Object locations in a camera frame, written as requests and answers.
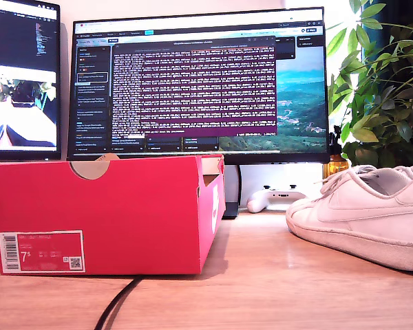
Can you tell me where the red cardboard shoebox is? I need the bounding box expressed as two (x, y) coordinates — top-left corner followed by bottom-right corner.
(0, 153), (227, 276)

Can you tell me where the white leather lace-up sneaker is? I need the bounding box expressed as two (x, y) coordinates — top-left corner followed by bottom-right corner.
(284, 164), (413, 273)

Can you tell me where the grey black monitor stand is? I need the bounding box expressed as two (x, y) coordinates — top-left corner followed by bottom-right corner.
(222, 164), (242, 220)

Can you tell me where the white game controller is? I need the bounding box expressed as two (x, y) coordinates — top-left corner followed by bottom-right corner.
(246, 184), (309, 214)

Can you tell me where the wide black computer monitor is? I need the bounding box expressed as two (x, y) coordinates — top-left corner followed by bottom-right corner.
(67, 5), (331, 164)

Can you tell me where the amber glass bottle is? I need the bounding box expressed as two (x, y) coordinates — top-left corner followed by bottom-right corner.
(322, 125), (351, 179)

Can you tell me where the green leafy houseplant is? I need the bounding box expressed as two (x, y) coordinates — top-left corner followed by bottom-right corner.
(325, 0), (413, 170)

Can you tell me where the narrow black computer monitor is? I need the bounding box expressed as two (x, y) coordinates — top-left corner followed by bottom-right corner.
(0, 0), (62, 162)

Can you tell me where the thick black table cable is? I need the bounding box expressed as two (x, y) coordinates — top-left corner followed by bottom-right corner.
(94, 276), (144, 330)

